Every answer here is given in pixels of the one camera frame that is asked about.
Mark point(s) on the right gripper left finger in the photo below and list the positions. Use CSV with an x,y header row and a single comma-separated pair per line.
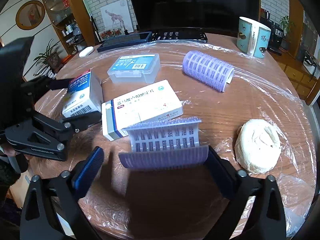
x,y
39,219

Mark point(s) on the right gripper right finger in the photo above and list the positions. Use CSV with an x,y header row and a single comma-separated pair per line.
x,y
267,217

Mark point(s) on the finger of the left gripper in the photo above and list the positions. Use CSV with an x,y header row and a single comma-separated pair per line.
x,y
45,82
43,137

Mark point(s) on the blue white medicine box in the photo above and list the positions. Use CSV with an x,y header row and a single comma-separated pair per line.
x,y
84,95

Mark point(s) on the purple hair roller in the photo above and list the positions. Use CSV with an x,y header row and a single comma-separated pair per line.
x,y
159,145
207,69

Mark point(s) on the potted plant on stand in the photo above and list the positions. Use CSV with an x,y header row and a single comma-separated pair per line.
x,y
50,57

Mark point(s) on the white mouse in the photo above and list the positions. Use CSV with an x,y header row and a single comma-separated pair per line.
x,y
87,51

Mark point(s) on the cream crumpled paper ball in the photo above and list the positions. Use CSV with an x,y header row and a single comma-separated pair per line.
x,y
257,148

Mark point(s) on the giraffe picture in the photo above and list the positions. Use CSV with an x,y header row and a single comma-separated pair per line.
x,y
116,19

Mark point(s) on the clear plastic case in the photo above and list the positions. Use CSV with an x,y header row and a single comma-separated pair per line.
x,y
135,68

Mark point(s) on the black keyboard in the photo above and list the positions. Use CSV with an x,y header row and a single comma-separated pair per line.
x,y
196,35

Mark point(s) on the teal patterned mug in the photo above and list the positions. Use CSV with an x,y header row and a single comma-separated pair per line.
x,y
253,37

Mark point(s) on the black television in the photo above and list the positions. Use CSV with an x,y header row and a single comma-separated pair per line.
x,y
213,16

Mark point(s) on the green plant by window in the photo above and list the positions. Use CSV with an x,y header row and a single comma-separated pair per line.
x,y
286,24

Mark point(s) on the round wall picture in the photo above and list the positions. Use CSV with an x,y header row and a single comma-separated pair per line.
x,y
30,15

